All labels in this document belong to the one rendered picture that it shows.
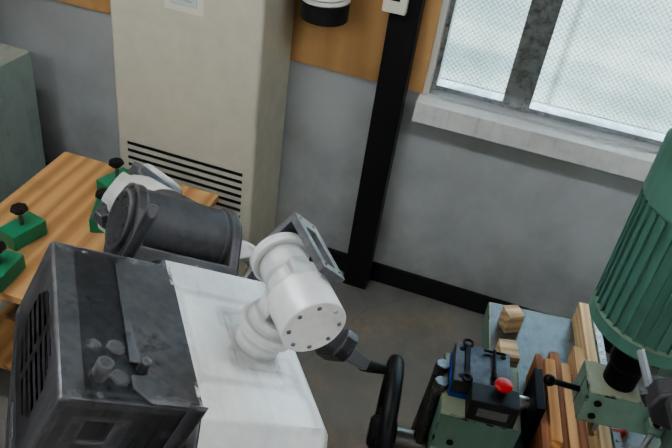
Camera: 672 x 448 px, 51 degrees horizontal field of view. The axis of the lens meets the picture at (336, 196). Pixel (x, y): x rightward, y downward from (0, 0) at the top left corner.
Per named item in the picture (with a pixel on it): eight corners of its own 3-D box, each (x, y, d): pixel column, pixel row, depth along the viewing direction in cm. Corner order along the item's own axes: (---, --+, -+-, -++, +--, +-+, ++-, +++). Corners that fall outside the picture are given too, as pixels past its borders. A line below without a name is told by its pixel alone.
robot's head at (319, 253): (258, 312, 67) (316, 260, 66) (234, 254, 73) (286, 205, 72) (298, 333, 72) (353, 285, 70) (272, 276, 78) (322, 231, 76)
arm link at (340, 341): (315, 370, 135) (265, 337, 132) (340, 327, 138) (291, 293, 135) (341, 374, 123) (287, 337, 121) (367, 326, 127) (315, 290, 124)
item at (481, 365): (449, 356, 126) (456, 335, 123) (510, 370, 125) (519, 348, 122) (446, 415, 115) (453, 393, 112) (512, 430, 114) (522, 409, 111)
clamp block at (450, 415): (434, 382, 132) (444, 349, 127) (505, 398, 131) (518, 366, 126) (429, 448, 120) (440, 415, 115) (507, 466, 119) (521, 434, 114)
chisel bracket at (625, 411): (567, 392, 119) (583, 358, 114) (650, 410, 118) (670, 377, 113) (571, 427, 113) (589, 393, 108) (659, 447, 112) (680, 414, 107)
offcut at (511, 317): (504, 333, 141) (510, 317, 138) (497, 321, 144) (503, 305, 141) (519, 332, 142) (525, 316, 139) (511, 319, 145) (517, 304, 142)
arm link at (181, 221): (102, 239, 94) (130, 267, 82) (123, 175, 94) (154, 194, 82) (181, 257, 100) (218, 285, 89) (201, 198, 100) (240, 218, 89)
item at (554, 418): (533, 384, 131) (544, 357, 127) (542, 386, 131) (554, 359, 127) (538, 467, 116) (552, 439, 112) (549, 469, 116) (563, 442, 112)
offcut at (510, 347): (496, 370, 133) (501, 356, 131) (493, 351, 137) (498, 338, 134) (514, 372, 133) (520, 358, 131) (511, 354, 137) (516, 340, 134)
